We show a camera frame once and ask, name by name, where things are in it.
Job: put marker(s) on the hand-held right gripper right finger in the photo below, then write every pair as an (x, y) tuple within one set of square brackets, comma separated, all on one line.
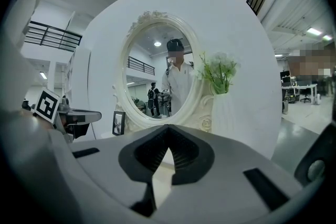
[(225, 165)]

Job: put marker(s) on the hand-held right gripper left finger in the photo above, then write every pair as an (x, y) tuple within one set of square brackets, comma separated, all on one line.
[(105, 162)]

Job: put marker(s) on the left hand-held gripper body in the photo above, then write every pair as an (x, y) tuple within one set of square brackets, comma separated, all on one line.
[(47, 105)]

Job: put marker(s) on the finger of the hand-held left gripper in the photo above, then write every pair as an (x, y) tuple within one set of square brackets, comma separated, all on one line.
[(92, 116)]

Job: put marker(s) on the person's left forearm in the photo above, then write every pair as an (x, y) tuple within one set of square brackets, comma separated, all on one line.
[(39, 121)]

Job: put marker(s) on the oval white framed mirror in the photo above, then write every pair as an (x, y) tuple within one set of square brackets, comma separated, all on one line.
[(147, 60)]

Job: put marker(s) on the person's white shirt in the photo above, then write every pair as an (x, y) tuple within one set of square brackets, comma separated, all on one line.
[(26, 8)]

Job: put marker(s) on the white office desk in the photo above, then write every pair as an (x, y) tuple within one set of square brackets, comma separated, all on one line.
[(302, 86)]

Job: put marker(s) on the black picture frame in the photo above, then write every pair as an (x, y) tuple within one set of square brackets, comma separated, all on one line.
[(118, 123)]

